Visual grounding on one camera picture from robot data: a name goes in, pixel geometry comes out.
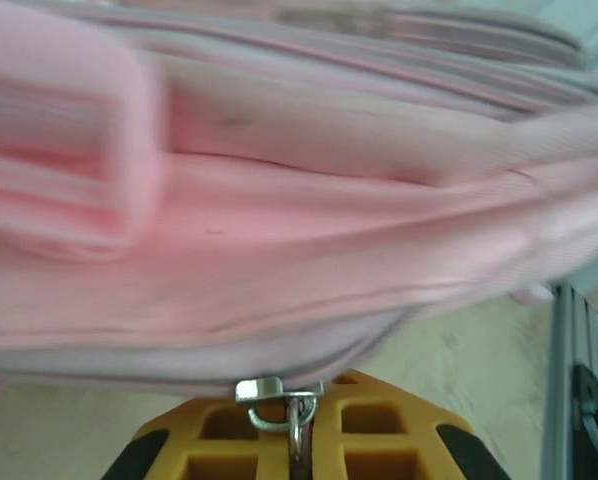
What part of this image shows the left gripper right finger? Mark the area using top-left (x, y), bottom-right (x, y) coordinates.
top-left (308, 368), bottom-right (486, 480)

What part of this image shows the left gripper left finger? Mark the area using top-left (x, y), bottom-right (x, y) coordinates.
top-left (101, 397), bottom-right (293, 480)

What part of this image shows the pink student backpack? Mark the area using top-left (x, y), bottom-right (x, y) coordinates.
top-left (0, 0), bottom-right (598, 464)

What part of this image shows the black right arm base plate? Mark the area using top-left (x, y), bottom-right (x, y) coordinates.
top-left (572, 363), bottom-right (598, 459)

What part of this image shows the aluminium table rail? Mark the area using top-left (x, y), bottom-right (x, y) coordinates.
top-left (546, 282), bottom-right (598, 431)

